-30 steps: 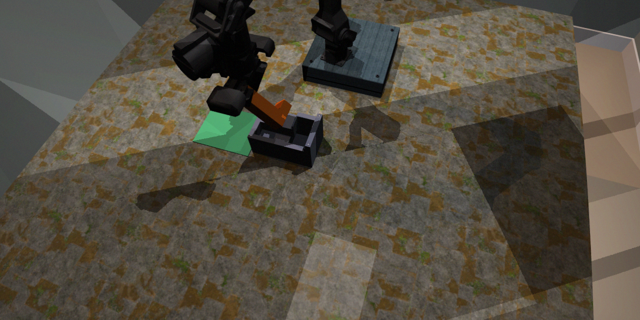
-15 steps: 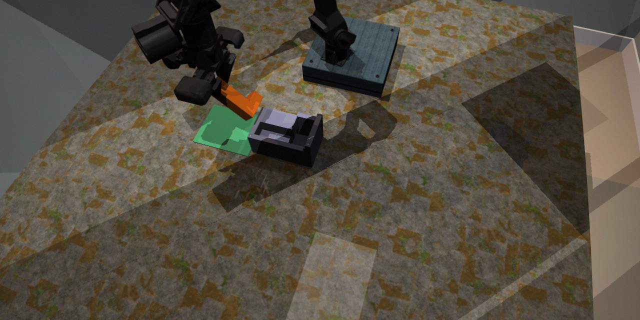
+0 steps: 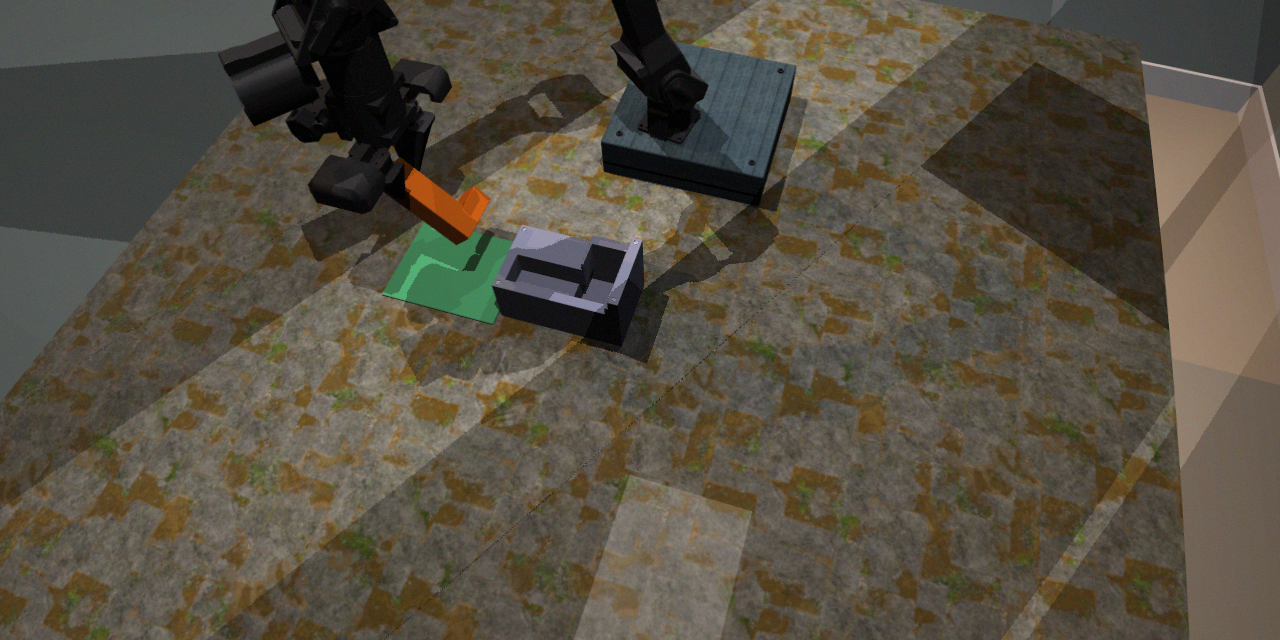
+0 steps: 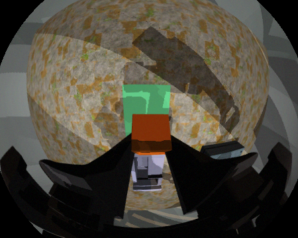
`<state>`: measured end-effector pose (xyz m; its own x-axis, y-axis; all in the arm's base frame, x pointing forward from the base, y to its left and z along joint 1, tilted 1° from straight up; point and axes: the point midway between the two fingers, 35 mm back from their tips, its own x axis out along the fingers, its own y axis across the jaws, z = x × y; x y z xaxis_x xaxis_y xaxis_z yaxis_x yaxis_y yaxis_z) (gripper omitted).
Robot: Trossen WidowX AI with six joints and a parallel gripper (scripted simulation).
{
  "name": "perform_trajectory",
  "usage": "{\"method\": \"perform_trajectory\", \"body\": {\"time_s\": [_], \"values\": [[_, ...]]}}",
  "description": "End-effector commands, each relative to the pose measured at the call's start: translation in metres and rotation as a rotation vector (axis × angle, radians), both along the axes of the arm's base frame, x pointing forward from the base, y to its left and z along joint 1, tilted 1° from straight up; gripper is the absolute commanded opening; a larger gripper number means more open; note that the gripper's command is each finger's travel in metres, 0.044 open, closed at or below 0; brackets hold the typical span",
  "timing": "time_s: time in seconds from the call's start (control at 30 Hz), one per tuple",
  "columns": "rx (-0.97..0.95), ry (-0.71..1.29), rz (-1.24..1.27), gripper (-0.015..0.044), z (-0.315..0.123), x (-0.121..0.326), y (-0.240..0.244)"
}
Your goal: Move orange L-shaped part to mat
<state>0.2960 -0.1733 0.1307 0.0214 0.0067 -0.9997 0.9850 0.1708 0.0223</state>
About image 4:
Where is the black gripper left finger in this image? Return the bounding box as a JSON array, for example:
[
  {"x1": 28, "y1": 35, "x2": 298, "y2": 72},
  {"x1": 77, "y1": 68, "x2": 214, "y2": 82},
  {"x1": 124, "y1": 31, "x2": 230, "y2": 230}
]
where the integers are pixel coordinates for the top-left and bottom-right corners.
[{"x1": 38, "y1": 133, "x2": 135, "y2": 219}]

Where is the orange l-shaped part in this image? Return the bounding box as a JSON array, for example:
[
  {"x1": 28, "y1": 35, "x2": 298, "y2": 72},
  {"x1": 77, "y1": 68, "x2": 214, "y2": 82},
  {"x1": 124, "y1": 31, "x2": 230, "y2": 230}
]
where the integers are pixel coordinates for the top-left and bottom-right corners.
[{"x1": 131, "y1": 114, "x2": 172, "y2": 155}]

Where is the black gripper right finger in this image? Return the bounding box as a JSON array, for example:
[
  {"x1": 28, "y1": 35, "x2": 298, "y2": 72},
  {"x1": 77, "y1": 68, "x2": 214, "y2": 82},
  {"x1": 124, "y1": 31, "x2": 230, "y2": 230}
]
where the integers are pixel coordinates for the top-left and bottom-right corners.
[{"x1": 165, "y1": 135, "x2": 258, "y2": 215}]

